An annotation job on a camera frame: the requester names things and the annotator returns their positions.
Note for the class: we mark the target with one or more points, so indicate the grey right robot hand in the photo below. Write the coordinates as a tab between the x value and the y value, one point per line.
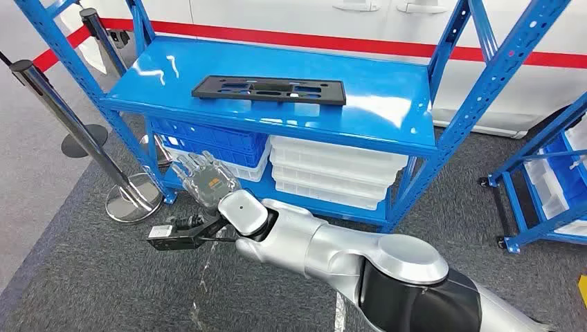
211	185

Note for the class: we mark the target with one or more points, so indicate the black plastic plate frame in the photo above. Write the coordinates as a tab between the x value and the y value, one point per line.
215	89

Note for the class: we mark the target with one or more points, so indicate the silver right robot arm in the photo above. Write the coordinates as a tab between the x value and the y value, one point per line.
344	256

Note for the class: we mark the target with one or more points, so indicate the blue metal shelf rack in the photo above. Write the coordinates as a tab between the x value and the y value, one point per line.
510	201
390	91

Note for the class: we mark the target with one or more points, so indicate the blue plastic crate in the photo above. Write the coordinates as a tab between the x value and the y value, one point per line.
206	139
568	178

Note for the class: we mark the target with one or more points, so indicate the clear floor tape strip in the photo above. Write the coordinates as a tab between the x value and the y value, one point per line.
340	316
205	275

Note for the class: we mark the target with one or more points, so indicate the dark round stanchion base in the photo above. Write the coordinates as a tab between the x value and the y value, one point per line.
69	145

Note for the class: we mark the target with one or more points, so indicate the long red barrier belt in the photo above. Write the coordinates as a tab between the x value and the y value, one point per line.
321	41

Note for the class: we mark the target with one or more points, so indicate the white car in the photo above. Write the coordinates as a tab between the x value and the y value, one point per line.
275	11

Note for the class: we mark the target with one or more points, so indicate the short red barrier belt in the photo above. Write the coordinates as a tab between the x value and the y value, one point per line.
59	52

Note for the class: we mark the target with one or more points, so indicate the black barrier belt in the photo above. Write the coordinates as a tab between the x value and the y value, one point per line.
5	58

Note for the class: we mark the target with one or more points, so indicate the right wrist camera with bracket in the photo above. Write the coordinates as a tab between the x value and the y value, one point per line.
169	238

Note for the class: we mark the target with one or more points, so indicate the chrome stanchion post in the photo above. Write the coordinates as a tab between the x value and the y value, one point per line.
63	114
104	41

